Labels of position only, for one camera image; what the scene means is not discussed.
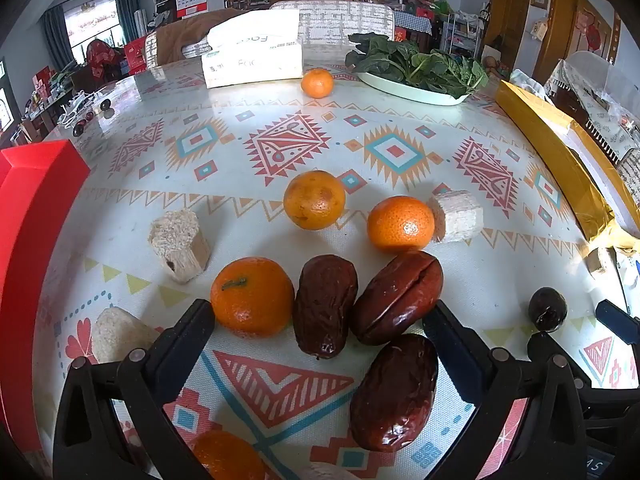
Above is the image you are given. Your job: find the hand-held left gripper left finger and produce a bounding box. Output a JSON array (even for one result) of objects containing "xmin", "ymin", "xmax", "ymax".
[{"xmin": 52, "ymin": 299, "xmax": 216, "ymax": 480}]

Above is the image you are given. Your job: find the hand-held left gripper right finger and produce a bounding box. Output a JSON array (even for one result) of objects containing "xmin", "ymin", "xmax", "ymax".
[{"xmin": 422, "ymin": 301, "xmax": 588, "ymax": 480}]

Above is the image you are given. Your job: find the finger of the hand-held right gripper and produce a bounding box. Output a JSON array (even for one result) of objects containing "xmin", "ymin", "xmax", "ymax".
[
  {"xmin": 595, "ymin": 299, "xmax": 640, "ymax": 333},
  {"xmin": 527, "ymin": 332, "xmax": 640, "ymax": 418}
]

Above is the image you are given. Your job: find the orange mandarin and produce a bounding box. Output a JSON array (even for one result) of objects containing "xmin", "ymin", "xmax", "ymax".
[
  {"xmin": 366, "ymin": 195, "xmax": 436, "ymax": 254},
  {"xmin": 301, "ymin": 67, "xmax": 335, "ymax": 99},
  {"xmin": 192, "ymin": 430, "xmax": 268, "ymax": 480},
  {"xmin": 283, "ymin": 170, "xmax": 347, "ymax": 231},
  {"xmin": 210, "ymin": 257, "xmax": 295, "ymax": 338}
]

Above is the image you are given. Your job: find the small dark plum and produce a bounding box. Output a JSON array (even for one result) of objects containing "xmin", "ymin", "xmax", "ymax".
[{"xmin": 528, "ymin": 287, "xmax": 568, "ymax": 333}]

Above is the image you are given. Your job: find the smooth dark red date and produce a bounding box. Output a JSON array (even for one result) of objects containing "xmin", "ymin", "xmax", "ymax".
[{"xmin": 349, "ymin": 250, "xmax": 444, "ymax": 346}]

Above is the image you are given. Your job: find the large dark red date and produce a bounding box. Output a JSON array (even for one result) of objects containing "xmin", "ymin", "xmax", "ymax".
[{"xmin": 348, "ymin": 333, "xmax": 439, "ymax": 453}]

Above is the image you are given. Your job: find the wrinkled dark red date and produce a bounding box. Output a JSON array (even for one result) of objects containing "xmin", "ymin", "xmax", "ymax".
[{"xmin": 292, "ymin": 254, "xmax": 359, "ymax": 360}]

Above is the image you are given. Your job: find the red cardboard box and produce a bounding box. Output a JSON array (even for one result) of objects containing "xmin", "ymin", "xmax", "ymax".
[{"xmin": 0, "ymin": 140, "xmax": 91, "ymax": 453}]

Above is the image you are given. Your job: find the golden gift box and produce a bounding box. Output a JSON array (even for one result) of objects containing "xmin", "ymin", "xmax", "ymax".
[{"xmin": 494, "ymin": 80, "xmax": 640, "ymax": 253}]

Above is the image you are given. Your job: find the white lace covered furniture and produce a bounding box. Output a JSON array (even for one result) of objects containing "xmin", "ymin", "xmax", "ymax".
[{"xmin": 545, "ymin": 50, "xmax": 640, "ymax": 161}]

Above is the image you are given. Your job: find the white plastic wrapper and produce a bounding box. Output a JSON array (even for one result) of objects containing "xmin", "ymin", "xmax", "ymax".
[{"xmin": 57, "ymin": 91, "xmax": 101, "ymax": 126}]

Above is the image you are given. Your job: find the white oval plate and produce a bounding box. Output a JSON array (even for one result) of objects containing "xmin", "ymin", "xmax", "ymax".
[{"xmin": 357, "ymin": 71, "xmax": 483, "ymax": 107}]

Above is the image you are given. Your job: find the white tissue box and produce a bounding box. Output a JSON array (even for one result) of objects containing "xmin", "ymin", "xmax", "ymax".
[{"xmin": 201, "ymin": 10, "xmax": 304, "ymax": 88}]

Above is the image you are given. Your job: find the red gift box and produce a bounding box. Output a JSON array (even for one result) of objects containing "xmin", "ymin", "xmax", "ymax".
[{"xmin": 124, "ymin": 37, "xmax": 151, "ymax": 77}]

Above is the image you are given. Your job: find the red cloth covered chair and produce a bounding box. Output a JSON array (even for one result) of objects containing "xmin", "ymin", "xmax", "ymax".
[{"xmin": 85, "ymin": 39, "xmax": 126, "ymax": 78}]

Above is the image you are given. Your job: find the brown chair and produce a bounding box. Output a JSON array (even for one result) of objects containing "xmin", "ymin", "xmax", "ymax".
[{"xmin": 150, "ymin": 8, "xmax": 246, "ymax": 68}]

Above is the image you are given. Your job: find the white plate of greens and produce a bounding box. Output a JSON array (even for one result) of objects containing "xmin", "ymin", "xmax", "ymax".
[{"xmin": 345, "ymin": 32, "xmax": 490, "ymax": 98}]

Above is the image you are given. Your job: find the wooden door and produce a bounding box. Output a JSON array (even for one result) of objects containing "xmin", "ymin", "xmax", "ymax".
[
  {"xmin": 532, "ymin": 0, "xmax": 621, "ymax": 86},
  {"xmin": 487, "ymin": 0, "xmax": 533, "ymax": 61}
]

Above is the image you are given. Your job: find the blue curtain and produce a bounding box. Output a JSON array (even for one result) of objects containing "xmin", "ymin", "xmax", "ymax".
[
  {"xmin": 40, "ymin": 5, "xmax": 76, "ymax": 66},
  {"xmin": 114, "ymin": 0, "xmax": 141, "ymax": 41}
]

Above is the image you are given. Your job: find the white patterned chair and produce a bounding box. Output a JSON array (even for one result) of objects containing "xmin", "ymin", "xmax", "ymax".
[{"xmin": 270, "ymin": 0, "xmax": 396, "ymax": 47}]

